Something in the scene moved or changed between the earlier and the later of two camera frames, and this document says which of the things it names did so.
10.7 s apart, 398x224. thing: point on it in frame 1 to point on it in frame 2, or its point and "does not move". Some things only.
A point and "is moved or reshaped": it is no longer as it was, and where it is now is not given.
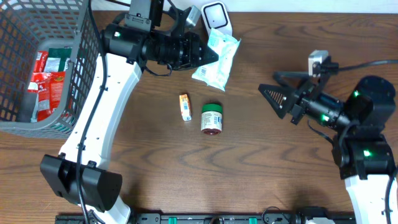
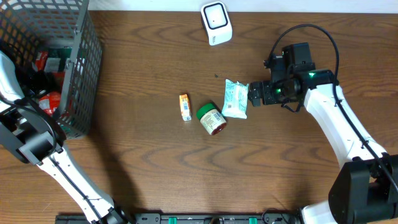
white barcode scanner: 216,16 does not move
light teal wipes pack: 216,73 to 236,99
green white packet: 58,59 does not move
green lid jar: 211,118 is moved or reshaped
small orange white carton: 185,107 does not move
